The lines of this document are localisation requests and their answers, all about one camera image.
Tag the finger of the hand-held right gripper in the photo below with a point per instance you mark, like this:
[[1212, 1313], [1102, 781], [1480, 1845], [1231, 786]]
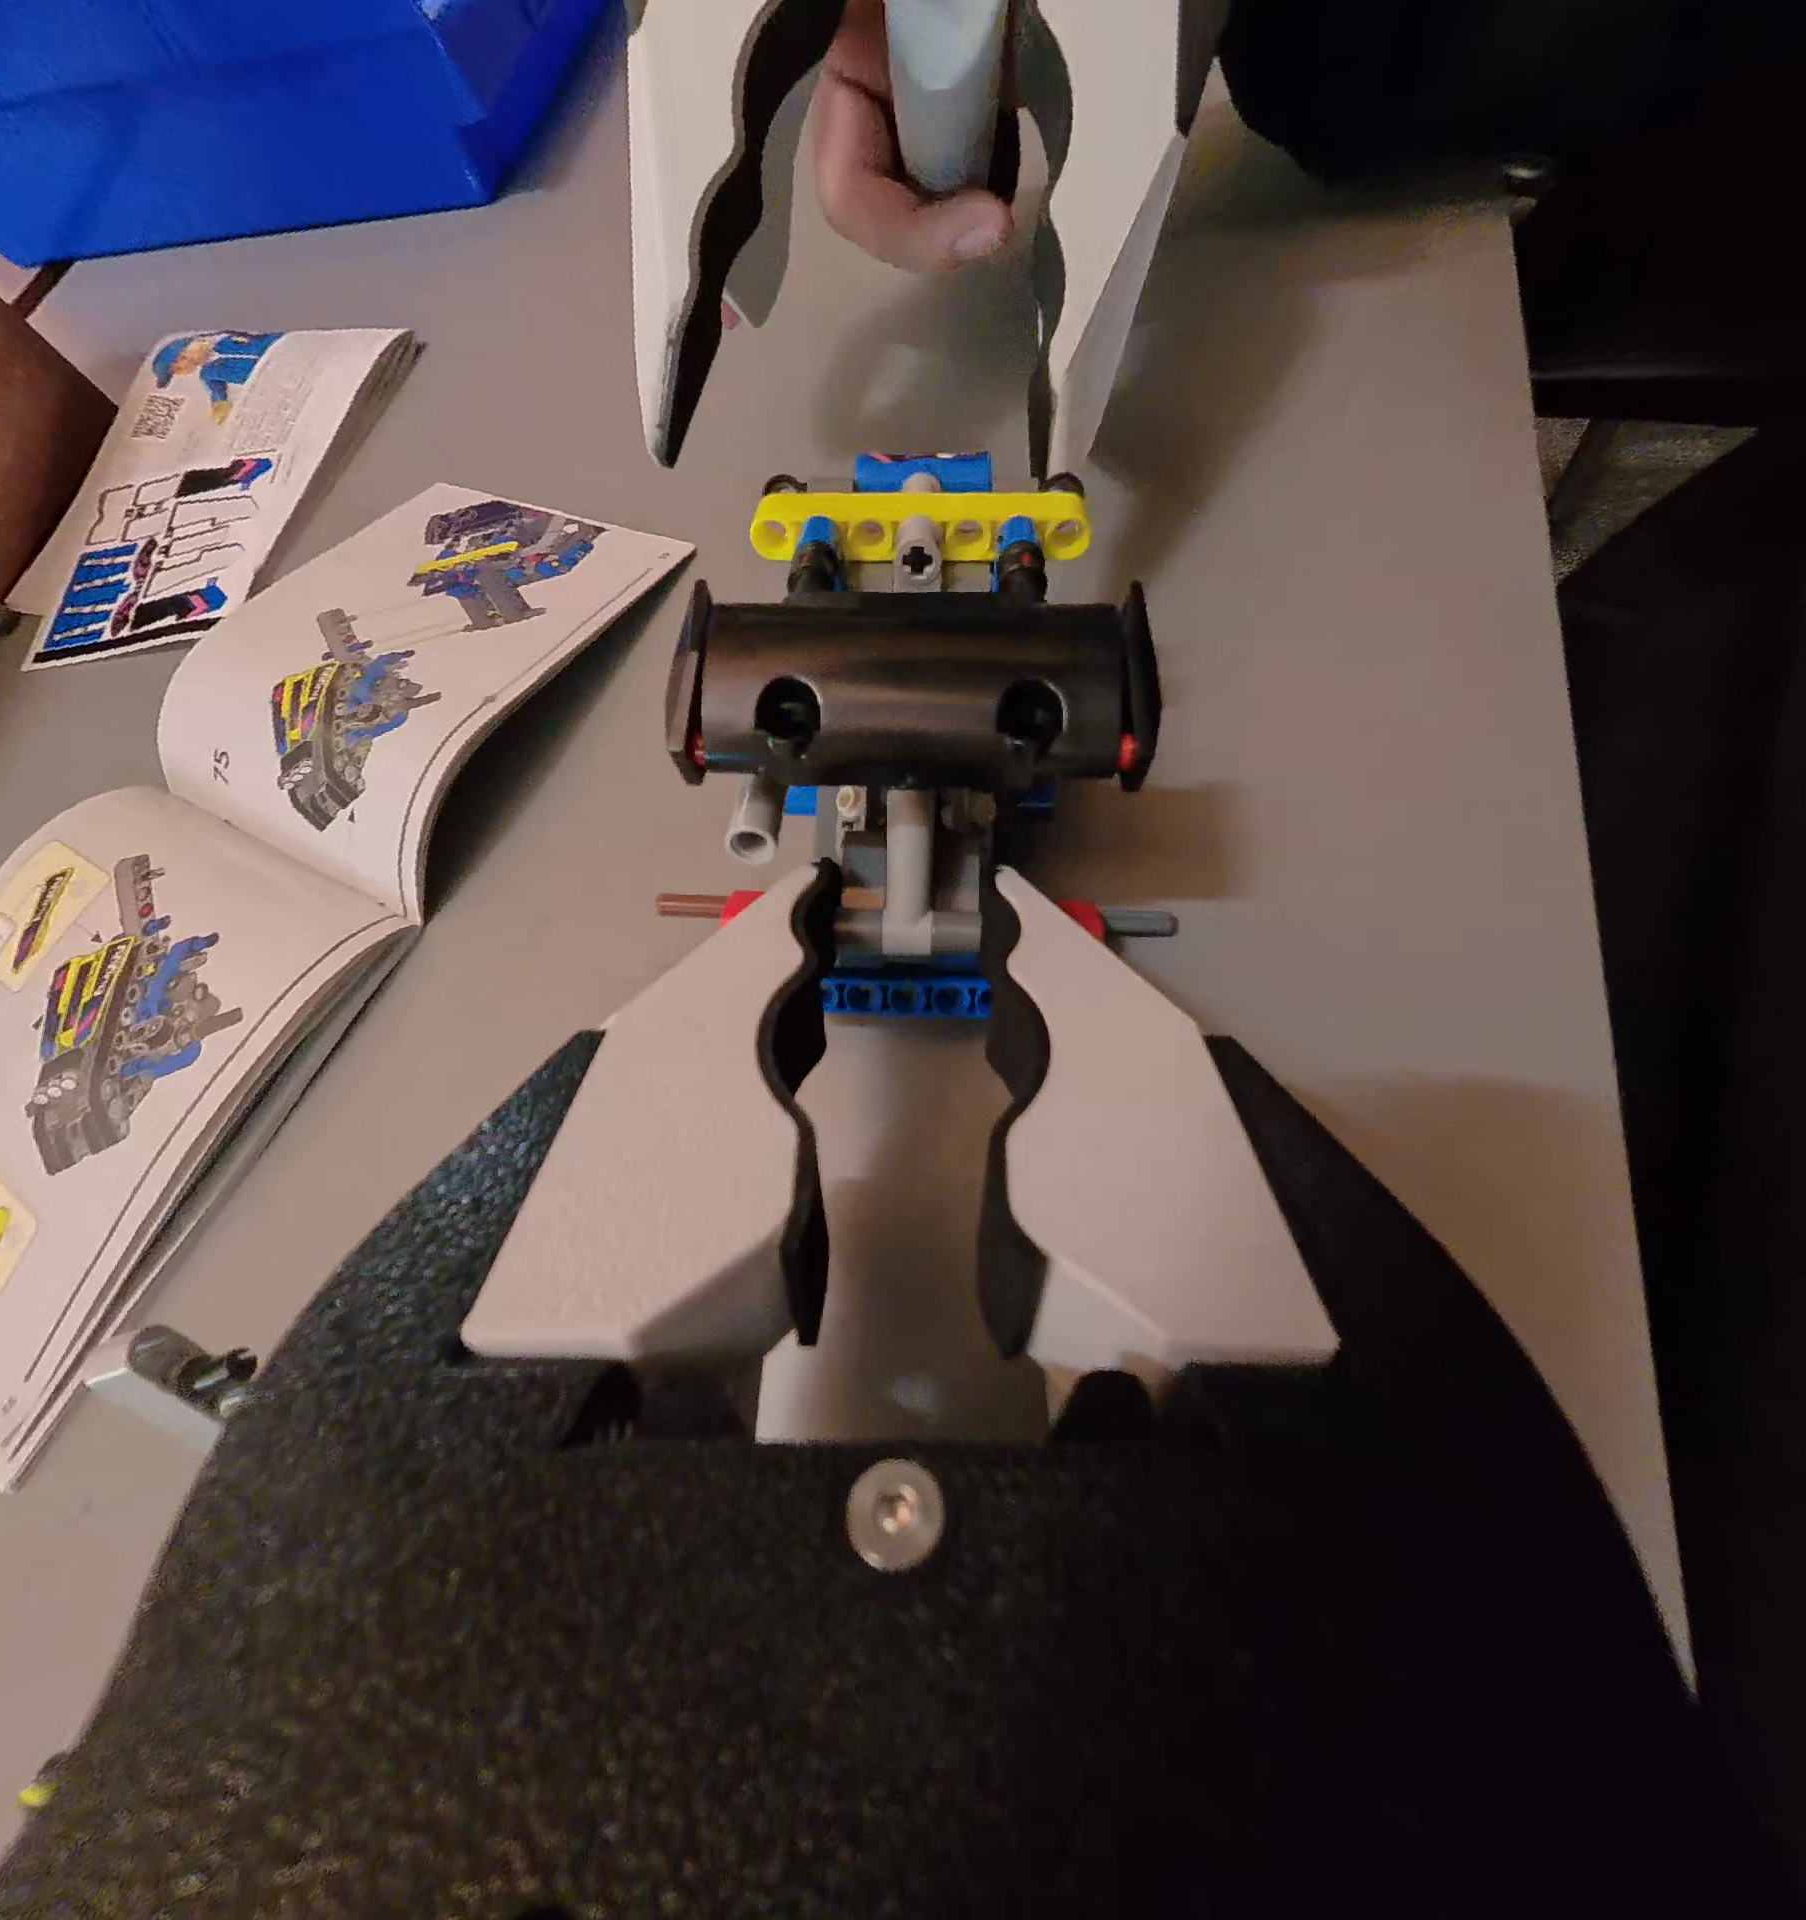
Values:
[[682, 184], [1132, 296]]

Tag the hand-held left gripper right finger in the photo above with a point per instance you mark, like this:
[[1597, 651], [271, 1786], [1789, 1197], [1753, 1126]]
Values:
[[1139, 1154]]

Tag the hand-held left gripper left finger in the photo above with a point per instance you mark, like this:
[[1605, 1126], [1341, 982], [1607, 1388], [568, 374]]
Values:
[[648, 1154]]

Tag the toy brick model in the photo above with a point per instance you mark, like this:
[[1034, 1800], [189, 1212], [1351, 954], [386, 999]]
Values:
[[915, 691]]

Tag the person's right hand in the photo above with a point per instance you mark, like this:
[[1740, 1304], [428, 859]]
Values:
[[871, 197]]

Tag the open instruction booklet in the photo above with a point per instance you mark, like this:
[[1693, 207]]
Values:
[[247, 962]]

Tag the blue plastic bin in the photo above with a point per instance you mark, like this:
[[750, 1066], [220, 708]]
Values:
[[232, 101]]

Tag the small grey toy brick part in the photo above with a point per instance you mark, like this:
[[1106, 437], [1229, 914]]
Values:
[[151, 1388]]

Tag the sticker sheet booklet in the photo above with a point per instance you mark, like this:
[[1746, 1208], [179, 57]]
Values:
[[205, 496]]

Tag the brown wooden furniture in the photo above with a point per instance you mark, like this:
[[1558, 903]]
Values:
[[11, 461]]

